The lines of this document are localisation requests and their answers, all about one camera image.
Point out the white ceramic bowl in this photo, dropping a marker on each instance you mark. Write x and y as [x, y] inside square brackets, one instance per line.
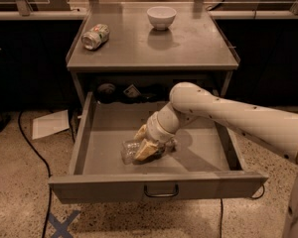
[161, 17]

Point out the white paper sheet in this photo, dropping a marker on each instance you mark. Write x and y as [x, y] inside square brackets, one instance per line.
[50, 124]

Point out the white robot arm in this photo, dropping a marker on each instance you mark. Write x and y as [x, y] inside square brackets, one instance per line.
[273, 129]

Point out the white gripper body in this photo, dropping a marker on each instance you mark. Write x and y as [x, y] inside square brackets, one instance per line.
[156, 129]

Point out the clear plastic water bottle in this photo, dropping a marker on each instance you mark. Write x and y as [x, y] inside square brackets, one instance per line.
[131, 147]

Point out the black drawer handle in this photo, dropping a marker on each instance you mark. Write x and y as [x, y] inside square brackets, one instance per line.
[156, 190]

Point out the grey metal table cabinet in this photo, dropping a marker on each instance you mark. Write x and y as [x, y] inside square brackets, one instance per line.
[192, 43]

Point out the black bundle with tag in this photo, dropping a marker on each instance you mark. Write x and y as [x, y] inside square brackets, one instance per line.
[129, 94]

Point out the blue tape cross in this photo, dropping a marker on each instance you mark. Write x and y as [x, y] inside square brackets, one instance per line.
[61, 228]

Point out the grey metal drawer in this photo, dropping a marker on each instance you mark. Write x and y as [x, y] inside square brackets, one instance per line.
[206, 163]

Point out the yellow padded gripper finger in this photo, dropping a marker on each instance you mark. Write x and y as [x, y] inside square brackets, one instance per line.
[141, 133]
[147, 149]

